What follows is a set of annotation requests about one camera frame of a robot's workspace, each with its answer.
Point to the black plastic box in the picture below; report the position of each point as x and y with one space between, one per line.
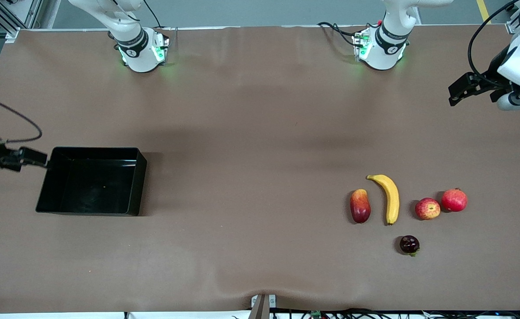
91 195

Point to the red yellow apple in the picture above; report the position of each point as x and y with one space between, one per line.
427 208

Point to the yellow banana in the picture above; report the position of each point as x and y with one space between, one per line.
391 199

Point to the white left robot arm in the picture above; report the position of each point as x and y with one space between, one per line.
386 53

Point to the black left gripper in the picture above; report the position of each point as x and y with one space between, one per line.
493 73

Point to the red pomegranate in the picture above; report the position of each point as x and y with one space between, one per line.
454 200

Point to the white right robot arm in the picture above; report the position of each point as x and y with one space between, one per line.
136 53

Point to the dark purple mangosteen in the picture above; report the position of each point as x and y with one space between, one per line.
409 244

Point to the red yellow mango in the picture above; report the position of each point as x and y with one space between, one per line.
360 207

